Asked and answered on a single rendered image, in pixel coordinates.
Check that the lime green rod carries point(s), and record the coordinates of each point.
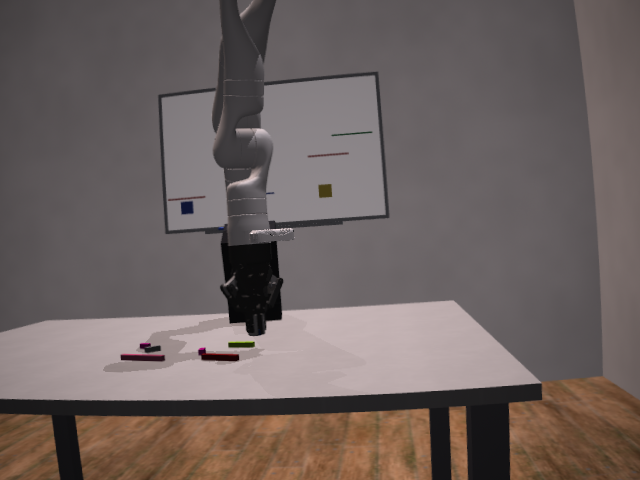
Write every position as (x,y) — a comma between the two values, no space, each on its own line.
(244,344)

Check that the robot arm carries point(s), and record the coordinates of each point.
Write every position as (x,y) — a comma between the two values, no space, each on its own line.
(241,80)

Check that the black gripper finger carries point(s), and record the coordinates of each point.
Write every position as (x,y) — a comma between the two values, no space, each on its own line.
(239,302)
(267,298)

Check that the pink rod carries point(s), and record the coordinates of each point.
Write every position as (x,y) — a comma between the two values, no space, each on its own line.
(142,357)

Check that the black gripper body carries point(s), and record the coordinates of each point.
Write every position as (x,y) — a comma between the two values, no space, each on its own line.
(250,259)

